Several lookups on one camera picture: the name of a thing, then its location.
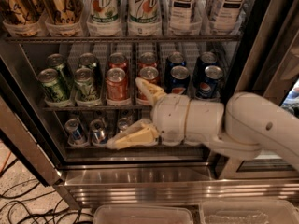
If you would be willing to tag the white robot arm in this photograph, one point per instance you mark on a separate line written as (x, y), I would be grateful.
(240, 129)

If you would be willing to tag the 7up can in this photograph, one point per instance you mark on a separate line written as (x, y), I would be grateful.
(143, 11)
(104, 11)

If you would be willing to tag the clear plastic bin left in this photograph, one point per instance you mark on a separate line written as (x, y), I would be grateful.
(125, 214)

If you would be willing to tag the orange lacroix can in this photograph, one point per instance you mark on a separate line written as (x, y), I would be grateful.
(19, 12)
(63, 12)

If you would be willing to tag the middle wire fridge shelf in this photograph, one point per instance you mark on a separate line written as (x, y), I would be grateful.
(98, 107)

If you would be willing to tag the green can back left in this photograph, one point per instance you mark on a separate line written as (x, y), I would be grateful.
(58, 62)

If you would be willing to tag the steel fridge base sill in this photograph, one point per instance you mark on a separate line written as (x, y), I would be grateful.
(178, 185)

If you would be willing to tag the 7UP can left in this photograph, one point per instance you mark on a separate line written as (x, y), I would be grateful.
(104, 11)

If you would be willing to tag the steel fridge door left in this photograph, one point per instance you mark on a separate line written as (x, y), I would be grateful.
(33, 134)

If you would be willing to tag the green can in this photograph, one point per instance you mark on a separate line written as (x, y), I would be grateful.
(53, 86)
(88, 60)
(58, 62)
(86, 85)

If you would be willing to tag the top wire fridge shelf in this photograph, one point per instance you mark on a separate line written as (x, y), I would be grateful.
(121, 39)

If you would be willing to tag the white Teas Tea bottle left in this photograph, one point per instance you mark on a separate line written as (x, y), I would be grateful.
(181, 13)

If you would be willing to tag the white teas tea bottle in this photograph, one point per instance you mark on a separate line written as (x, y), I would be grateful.
(181, 13)
(222, 15)

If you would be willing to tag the orange soda can front right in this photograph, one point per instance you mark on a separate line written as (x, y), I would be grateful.
(151, 74)

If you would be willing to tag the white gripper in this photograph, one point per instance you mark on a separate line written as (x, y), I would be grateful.
(169, 116)

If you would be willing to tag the blue Pepsi can front right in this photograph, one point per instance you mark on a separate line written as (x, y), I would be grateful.
(209, 81)

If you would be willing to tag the white Teas Tea bottle right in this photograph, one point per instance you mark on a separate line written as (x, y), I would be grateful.
(222, 15)

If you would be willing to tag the wire fridge shelf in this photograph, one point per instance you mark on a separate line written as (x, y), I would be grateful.
(121, 39)
(98, 107)

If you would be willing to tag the blue Pepsi can back right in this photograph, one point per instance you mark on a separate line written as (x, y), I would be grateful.
(205, 59)

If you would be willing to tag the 7UP can right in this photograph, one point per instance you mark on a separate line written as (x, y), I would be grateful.
(143, 11)

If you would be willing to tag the orange soda can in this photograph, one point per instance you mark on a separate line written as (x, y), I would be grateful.
(151, 74)
(117, 84)
(147, 59)
(118, 60)

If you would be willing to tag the green can front left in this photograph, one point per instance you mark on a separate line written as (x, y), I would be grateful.
(53, 86)

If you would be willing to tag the silver blue can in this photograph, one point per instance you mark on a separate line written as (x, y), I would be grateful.
(98, 132)
(74, 128)

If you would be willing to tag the blue pepsi can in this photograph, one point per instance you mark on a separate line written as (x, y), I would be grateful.
(209, 81)
(178, 80)
(205, 59)
(174, 59)

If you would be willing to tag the blue Pepsi can back left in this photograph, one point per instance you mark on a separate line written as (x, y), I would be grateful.
(174, 59)

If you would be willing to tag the silver blue can bottom left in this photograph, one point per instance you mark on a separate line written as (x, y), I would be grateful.
(74, 128)

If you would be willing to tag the clear plastic bin right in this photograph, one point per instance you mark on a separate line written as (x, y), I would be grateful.
(248, 211)

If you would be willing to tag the clear plastic bin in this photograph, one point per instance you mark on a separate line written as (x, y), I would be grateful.
(248, 211)
(125, 214)

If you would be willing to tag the orange soda can back left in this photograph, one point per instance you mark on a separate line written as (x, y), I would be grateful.
(118, 60)

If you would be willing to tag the glass fridge door right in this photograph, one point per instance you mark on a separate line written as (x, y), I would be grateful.
(266, 62)

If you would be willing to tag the orange soda can front left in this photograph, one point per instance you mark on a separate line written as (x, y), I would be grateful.
(117, 84)

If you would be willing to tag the orange soda can back right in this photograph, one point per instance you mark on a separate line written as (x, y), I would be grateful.
(147, 59)

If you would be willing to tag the blue Pepsi can front left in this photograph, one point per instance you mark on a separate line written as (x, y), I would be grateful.
(178, 80)

